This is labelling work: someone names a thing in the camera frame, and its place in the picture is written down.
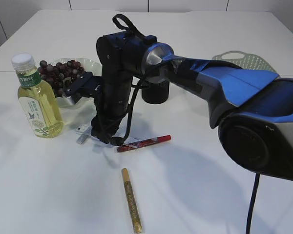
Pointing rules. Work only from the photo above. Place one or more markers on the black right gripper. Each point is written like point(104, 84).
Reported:
point(104, 128)

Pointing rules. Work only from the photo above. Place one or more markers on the clear plastic ruler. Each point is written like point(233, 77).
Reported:
point(98, 143)

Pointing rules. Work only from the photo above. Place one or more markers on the artificial red grape bunch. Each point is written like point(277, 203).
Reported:
point(61, 75)

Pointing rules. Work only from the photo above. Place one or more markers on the yellow tea bottle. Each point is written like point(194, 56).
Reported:
point(37, 98)

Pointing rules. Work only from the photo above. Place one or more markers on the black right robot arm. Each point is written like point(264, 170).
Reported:
point(252, 110)

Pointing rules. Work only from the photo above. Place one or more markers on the grey marker pen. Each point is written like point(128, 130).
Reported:
point(85, 133)

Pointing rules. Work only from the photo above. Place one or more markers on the red marker pen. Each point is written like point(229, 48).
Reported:
point(143, 143)

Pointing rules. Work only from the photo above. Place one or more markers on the green scalloped glass plate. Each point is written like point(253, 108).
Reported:
point(89, 66)

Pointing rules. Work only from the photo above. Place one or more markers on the black mesh pen holder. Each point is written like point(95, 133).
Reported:
point(156, 93)

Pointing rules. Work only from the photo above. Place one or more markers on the gold glitter marker pen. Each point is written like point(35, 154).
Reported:
point(132, 206)

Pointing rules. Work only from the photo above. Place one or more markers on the green woven plastic basket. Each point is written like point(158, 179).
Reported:
point(245, 60)

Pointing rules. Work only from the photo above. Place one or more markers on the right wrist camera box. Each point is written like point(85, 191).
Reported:
point(86, 86)

